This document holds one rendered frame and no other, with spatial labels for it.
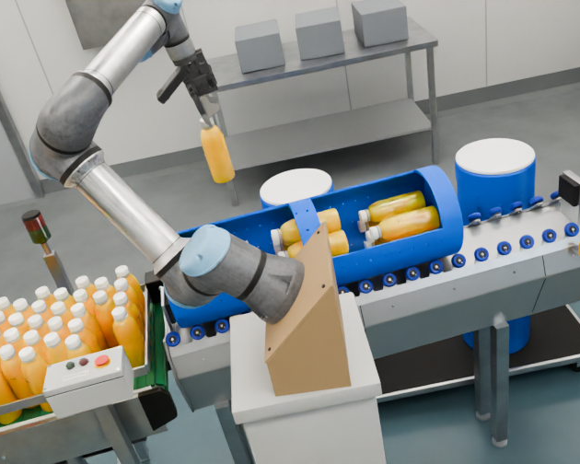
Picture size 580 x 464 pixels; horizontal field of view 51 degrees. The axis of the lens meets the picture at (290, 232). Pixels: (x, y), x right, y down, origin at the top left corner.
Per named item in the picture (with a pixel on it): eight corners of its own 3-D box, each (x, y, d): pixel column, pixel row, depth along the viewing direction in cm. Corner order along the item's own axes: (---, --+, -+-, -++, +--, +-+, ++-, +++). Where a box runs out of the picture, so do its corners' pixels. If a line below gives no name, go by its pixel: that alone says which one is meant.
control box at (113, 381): (133, 398, 159) (121, 369, 153) (56, 419, 157) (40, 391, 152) (133, 371, 167) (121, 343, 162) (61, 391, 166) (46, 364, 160)
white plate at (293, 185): (249, 183, 242) (250, 186, 242) (275, 212, 219) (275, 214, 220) (313, 161, 248) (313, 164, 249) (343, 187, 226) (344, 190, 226)
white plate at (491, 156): (539, 138, 230) (539, 141, 230) (464, 137, 242) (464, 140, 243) (529, 174, 210) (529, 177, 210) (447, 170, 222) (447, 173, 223)
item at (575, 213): (584, 224, 198) (587, 182, 190) (573, 227, 198) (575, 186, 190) (566, 210, 207) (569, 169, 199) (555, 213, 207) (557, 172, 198)
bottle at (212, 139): (220, 186, 187) (203, 132, 177) (209, 179, 193) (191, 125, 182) (239, 175, 190) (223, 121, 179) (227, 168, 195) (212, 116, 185)
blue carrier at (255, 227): (466, 271, 186) (463, 190, 171) (185, 348, 180) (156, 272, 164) (429, 225, 210) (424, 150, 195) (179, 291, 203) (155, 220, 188)
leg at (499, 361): (510, 446, 241) (512, 326, 208) (495, 449, 240) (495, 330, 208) (503, 434, 246) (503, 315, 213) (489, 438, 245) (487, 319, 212)
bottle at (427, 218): (437, 232, 186) (379, 248, 185) (429, 213, 190) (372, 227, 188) (441, 220, 180) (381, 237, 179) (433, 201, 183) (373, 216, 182)
